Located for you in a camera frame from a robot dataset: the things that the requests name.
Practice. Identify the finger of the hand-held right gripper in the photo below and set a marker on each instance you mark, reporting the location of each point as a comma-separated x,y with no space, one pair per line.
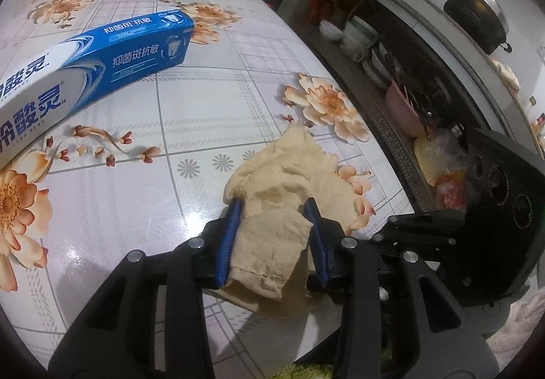
425,219
421,243

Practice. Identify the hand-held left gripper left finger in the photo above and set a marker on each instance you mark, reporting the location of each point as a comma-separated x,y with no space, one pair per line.
228,242

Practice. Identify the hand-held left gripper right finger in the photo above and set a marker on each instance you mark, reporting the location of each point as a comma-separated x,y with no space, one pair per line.
317,242

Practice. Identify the beige cloth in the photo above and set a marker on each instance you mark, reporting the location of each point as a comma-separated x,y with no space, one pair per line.
289,174

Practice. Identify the red plastic bag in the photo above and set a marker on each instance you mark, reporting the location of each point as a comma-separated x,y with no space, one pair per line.
449,194

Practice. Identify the yellow plastic bag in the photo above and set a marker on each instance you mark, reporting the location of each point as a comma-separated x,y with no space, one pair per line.
434,153

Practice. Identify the floral tablecloth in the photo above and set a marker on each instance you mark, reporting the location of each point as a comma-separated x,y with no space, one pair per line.
170,191

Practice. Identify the pink fluffy cloth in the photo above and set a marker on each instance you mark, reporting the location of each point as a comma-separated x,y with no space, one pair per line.
523,319

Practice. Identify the pink plastic basin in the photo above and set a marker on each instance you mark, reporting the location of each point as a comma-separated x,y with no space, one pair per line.
404,111

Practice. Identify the green white fluffy cloth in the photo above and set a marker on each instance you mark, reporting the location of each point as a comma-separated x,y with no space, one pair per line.
306,372

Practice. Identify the pale lumpy bag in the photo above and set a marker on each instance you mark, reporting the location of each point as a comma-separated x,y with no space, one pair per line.
506,73

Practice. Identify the stack of plates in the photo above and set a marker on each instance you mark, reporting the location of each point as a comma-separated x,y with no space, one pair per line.
379,66

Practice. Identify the stack of white bowls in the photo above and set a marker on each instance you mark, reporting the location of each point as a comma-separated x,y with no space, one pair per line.
357,36

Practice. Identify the black pot with metal lid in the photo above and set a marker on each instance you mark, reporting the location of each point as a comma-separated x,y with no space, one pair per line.
472,17

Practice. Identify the white bowl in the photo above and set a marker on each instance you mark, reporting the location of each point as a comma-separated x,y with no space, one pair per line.
331,31

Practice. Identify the white blue toothpaste box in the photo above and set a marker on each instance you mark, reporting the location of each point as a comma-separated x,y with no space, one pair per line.
106,59

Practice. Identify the red box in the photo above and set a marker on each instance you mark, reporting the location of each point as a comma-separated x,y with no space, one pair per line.
321,6

